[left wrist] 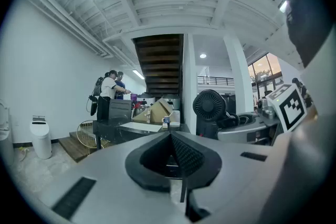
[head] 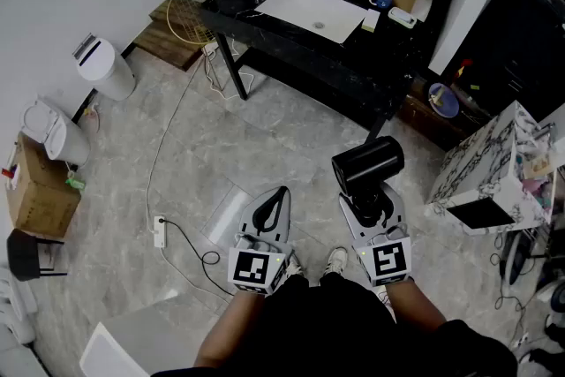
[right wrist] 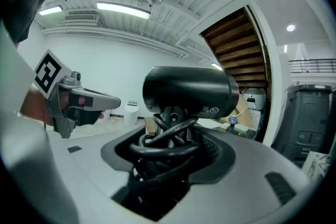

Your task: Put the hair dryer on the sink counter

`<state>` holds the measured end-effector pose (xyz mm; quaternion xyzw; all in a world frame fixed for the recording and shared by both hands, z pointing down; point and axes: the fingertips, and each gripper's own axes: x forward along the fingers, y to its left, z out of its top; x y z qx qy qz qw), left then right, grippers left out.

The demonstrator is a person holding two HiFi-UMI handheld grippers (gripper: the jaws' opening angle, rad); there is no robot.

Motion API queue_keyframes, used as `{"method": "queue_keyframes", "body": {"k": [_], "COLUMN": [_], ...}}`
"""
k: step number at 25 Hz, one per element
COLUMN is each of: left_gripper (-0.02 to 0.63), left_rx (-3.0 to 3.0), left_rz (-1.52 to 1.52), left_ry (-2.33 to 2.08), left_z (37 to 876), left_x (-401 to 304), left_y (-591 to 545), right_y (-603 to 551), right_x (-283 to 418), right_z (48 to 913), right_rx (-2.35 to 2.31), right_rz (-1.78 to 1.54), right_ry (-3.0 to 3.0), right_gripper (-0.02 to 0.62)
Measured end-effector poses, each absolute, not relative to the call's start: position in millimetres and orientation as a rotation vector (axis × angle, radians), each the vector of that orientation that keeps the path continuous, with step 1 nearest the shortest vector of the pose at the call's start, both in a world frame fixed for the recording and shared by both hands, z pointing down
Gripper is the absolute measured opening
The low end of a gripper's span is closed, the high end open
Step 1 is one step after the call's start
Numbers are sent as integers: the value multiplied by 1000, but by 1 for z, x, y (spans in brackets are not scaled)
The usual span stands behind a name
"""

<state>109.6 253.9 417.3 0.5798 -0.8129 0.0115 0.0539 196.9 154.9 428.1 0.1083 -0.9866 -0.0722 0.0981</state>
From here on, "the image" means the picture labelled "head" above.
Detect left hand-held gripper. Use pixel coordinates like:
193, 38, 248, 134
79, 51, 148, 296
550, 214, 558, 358
227, 185, 295, 296

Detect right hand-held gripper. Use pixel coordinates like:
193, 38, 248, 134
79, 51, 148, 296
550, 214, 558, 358
338, 182, 414, 287

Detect white rectangular sink basin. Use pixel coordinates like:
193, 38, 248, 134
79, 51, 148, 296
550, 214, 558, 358
254, 0, 369, 45

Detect person's right forearm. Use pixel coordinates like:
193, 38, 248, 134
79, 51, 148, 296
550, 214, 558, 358
383, 277, 448, 335

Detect person's left forearm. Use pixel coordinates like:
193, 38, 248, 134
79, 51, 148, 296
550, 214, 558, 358
193, 289, 266, 370

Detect person's left white shoe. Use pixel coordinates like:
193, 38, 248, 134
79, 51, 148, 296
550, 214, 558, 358
284, 253, 305, 279

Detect person's white shoe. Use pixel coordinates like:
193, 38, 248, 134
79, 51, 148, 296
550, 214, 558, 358
284, 253, 305, 279
324, 246, 350, 277

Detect person's right white shoe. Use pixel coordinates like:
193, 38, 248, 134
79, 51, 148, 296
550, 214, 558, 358
324, 246, 350, 277

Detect white power strip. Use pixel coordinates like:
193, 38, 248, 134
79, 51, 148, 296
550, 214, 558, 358
153, 215, 168, 248

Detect marble patterned cabinet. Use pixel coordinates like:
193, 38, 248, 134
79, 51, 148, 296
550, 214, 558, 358
424, 100, 558, 236

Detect person's black clothing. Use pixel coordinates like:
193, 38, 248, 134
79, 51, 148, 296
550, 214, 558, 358
152, 271, 518, 377

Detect blue plate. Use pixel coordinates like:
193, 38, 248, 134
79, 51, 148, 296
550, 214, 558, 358
427, 82, 460, 119

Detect black marble vanity stand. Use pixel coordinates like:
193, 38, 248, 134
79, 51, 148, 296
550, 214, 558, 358
200, 0, 427, 142

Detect white flat board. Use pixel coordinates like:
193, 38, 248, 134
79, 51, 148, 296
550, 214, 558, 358
79, 306, 195, 377

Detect green tag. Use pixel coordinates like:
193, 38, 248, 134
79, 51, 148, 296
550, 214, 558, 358
65, 171, 87, 192

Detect white soap bar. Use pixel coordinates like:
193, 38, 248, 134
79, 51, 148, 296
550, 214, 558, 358
360, 7, 381, 34

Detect white soap dish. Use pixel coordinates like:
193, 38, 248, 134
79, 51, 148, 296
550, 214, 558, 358
388, 6, 418, 30

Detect wooden step boards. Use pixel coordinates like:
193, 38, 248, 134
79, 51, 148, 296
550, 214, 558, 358
132, 0, 208, 72

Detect white cylindrical trash can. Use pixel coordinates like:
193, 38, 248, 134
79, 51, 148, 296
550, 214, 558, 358
72, 33, 137, 102

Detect white oval lidded bin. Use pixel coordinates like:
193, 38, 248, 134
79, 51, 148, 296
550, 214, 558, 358
19, 96, 92, 167

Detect small closed cardboard box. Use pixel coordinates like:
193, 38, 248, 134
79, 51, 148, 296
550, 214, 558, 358
4, 132, 83, 239

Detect black cabinet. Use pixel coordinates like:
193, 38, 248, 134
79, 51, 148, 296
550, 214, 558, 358
434, 0, 565, 124

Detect black stool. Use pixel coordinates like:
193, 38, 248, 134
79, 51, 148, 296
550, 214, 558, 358
6, 228, 70, 283

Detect black power cable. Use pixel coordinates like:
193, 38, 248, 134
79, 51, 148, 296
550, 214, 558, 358
162, 218, 235, 297

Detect long white cable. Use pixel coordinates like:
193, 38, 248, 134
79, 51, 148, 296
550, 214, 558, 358
145, 52, 208, 222

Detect gold wire basket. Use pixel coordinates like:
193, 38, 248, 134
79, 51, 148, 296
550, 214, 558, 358
166, 0, 233, 46

